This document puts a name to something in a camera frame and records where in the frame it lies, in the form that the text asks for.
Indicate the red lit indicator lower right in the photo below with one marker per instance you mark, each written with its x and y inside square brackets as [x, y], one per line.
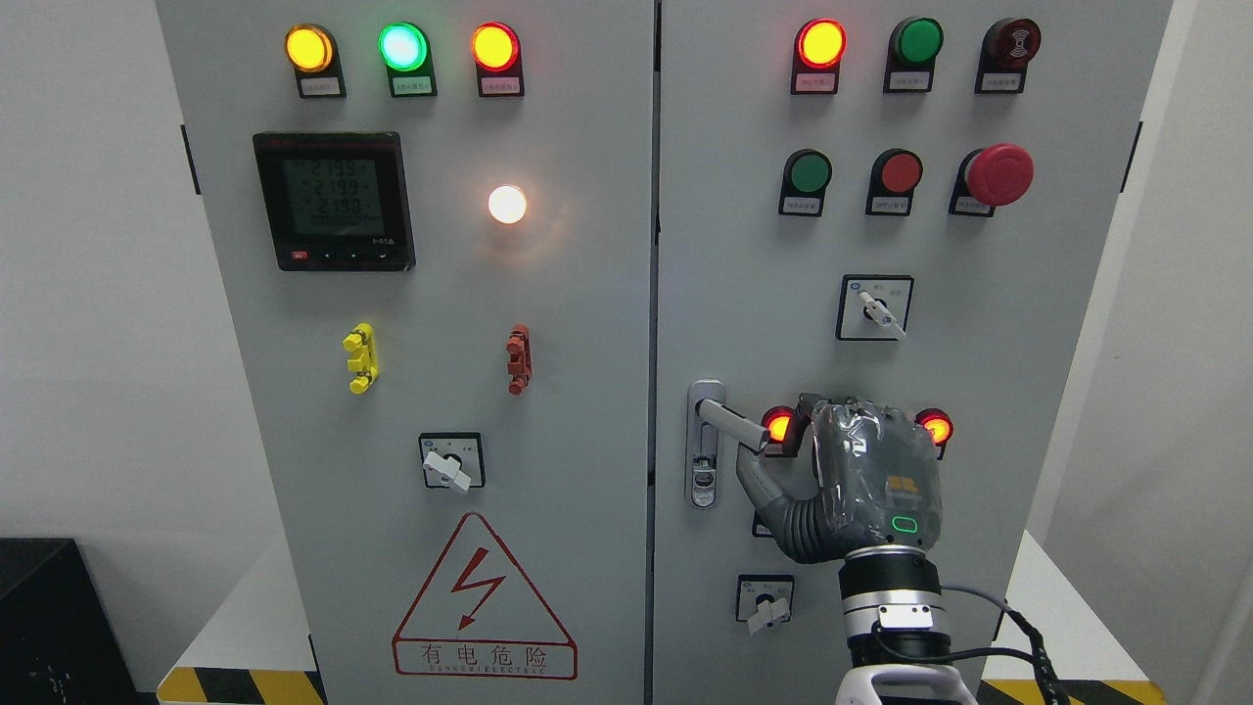
[938, 424]

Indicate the yellow indicator light top left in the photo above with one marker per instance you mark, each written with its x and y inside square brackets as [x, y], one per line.
[313, 53]

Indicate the red lit indicator top right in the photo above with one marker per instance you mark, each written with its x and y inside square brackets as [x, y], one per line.
[817, 53]

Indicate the red emergency stop button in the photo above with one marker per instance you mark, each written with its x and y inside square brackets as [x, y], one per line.
[989, 178]

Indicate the green push button bottom left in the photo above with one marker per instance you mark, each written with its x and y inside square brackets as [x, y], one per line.
[759, 529]

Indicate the silver door handle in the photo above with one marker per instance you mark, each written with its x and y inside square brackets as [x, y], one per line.
[708, 418]

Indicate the green lit indicator light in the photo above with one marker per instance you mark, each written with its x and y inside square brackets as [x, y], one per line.
[409, 60]

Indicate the green push button upper row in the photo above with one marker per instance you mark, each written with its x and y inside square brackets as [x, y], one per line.
[805, 177]

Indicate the red high voltage warning sticker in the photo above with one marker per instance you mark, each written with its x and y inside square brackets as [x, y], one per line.
[478, 615]

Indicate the grey left cabinet door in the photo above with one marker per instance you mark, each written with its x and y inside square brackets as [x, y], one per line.
[565, 461]

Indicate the red lit indicator lower left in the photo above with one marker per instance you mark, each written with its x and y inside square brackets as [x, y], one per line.
[777, 420]

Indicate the bottom white rotary selector switch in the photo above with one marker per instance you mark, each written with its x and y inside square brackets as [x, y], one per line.
[763, 600]

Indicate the red push button upper row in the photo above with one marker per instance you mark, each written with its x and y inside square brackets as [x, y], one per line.
[894, 175]

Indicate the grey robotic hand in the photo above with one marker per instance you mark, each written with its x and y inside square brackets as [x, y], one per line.
[878, 483]

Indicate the left door rotary selector switch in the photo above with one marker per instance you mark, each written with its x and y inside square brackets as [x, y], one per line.
[453, 461]

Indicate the grey cabinet door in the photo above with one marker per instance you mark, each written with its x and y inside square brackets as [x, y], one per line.
[750, 297]
[565, 461]

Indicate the white lit indicator light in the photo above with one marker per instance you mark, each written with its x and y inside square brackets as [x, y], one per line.
[507, 204]

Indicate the green indicator top right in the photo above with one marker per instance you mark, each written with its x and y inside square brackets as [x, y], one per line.
[911, 57]

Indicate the red lit indicator left door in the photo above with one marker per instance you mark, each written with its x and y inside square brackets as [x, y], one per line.
[497, 53]

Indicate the black digital power meter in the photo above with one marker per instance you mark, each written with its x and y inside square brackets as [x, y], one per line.
[336, 201]

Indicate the black box lower left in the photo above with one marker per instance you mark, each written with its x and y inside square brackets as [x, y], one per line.
[57, 646]

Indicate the red lit indicator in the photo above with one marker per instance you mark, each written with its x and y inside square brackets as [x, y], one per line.
[938, 424]
[817, 53]
[777, 420]

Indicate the upper right rotary selector switch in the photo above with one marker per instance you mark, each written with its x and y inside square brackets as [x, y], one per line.
[874, 307]

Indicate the grey right cabinet door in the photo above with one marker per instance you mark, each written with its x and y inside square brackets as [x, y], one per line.
[750, 297]

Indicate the white platform with hazard stripes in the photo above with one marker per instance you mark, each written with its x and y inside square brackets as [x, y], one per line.
[255, 647]

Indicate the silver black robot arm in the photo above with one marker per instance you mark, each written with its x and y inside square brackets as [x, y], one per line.
[897, 631]

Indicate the dark red buzzer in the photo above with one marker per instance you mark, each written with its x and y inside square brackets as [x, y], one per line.
[1008, 48]

